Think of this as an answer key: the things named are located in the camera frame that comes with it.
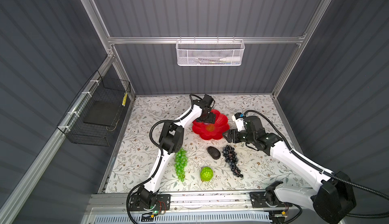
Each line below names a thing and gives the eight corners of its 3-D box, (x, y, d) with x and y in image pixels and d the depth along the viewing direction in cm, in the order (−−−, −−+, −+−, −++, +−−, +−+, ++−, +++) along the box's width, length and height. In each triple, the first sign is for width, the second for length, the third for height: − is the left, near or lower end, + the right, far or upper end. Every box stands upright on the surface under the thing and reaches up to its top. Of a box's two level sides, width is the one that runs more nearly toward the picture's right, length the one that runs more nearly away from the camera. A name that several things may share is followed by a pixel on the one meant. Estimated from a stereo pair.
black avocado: (214, 161, 88) (215, 158, 85) (206, 151, 92) (206, 148, 89) (220, 156, 90) (221, 153, 86) (212, 147, 94) (213, 143, 90)
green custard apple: (200, 181, 82) (200, 178, 76) (200, 171, 85) (200, 167, 80) (212, 181, 82) (213, 177, 76) (212, 171, 85) (213, 166, 80)
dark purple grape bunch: (233, 179, 82) (235, 177, 78) (221, 150, 93) (222, 146, 89) (243, 176, 83) (245, 174, 79) (230, 147, 94) (231, 144, 90)
